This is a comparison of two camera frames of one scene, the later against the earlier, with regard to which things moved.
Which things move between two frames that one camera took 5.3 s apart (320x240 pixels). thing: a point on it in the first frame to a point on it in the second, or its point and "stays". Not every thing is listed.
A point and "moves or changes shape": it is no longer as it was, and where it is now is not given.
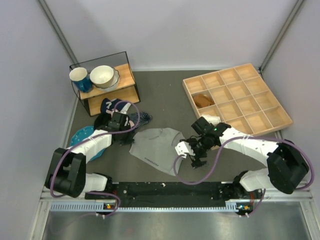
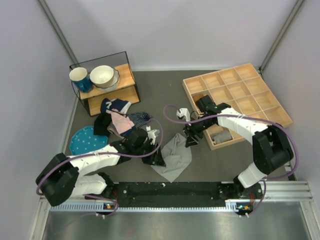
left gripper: x=129 y=140 to x=159 y=160
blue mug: x=81 y=79 stays
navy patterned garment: x=118 y=104 stays
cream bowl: x=102 y=76 stays
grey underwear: x=157 y=147 moves or changes shape
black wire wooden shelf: x=126 y=90 stays
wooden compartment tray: x=240 y=96 stays
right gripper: x=197 y=163 to x=190 y=130
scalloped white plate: x=114 y=86 stays
